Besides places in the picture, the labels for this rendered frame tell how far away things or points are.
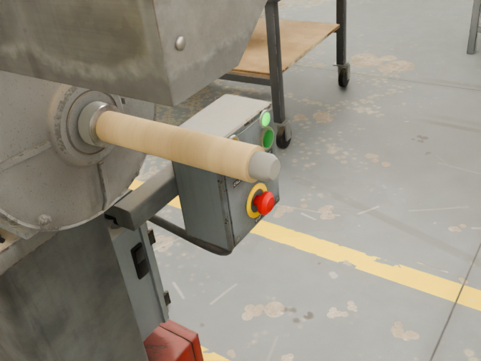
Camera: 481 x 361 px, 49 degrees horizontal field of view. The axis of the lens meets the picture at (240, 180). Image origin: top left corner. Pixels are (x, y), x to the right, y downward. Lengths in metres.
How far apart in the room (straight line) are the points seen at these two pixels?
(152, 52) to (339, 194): 2.37
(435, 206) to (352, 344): 0.88
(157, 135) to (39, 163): 0.13
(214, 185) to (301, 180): 1.90
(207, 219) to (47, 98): 0.39
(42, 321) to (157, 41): 0.67
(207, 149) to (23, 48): 0.20
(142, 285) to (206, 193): 0.29
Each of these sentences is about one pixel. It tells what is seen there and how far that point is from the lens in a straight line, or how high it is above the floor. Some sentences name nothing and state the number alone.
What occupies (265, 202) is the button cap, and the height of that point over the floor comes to 0.99.
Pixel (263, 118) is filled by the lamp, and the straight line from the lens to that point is 0.83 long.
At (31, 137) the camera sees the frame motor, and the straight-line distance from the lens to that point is 0.54.
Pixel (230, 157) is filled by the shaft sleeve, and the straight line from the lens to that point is 0.44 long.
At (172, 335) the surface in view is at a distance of 1.17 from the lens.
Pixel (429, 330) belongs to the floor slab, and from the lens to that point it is 1.99.
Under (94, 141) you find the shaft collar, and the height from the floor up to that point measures 1.24.
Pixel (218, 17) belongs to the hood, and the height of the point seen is 1.41.
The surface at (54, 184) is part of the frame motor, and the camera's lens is 0.57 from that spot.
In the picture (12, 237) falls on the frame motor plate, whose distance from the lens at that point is 0.67.
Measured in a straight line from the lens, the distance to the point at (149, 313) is 1.09.
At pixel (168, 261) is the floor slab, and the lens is 2.30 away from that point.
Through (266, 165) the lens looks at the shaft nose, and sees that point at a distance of 0.43.
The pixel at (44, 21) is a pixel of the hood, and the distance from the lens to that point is 0.28.
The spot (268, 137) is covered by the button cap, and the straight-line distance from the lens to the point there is 0.85.
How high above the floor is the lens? 1.48
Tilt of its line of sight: 33 degrees down
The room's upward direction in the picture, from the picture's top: 7 degrees counter-clockwise
